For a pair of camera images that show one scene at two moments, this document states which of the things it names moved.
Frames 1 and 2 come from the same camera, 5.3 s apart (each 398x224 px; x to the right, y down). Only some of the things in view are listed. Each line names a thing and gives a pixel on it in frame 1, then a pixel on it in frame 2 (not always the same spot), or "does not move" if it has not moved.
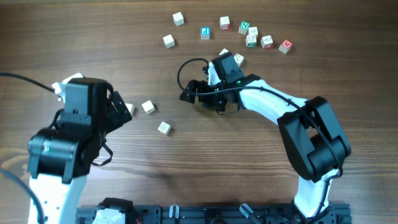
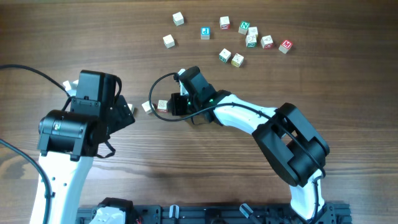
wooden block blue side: [164, 128] to [161, 106]
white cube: [60, 88] to [71, 87]
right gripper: [201, 85] to [173, 104]
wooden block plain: [168, 41] does not move
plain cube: [148, 107] does not move
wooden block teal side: [224, 51] does not move
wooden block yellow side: [130, 107] does not move
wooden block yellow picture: [239, 59] does not move
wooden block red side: [224, 22] does not move
